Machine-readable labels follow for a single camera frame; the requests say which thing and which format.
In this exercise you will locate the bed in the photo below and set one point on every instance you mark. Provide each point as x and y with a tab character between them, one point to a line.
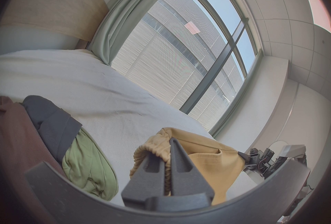
103	88

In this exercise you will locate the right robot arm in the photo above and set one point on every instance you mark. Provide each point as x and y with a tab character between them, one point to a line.
292	152

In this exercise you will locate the ceiling light panel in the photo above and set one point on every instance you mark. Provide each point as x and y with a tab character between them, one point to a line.
319	11

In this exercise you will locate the green garment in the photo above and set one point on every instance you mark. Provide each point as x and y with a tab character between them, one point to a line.
88	166

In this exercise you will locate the black garment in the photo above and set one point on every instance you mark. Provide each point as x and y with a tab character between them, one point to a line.
51	124

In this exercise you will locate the window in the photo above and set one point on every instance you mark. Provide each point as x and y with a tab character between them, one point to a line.
175	62

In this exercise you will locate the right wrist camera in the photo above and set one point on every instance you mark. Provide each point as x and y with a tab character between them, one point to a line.
254	152

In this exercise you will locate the blue-green curtain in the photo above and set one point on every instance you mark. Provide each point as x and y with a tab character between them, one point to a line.
129	11

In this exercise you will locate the brown shorts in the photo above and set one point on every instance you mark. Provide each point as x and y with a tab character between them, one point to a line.
18	135

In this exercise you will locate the tan shorts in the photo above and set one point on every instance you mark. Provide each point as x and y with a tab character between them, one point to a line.
212	166

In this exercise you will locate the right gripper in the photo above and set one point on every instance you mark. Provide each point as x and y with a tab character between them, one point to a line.
253	164

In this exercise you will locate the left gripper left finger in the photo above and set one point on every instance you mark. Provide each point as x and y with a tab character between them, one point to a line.
141	186

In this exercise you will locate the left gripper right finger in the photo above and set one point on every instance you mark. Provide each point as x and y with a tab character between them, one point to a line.
186	176

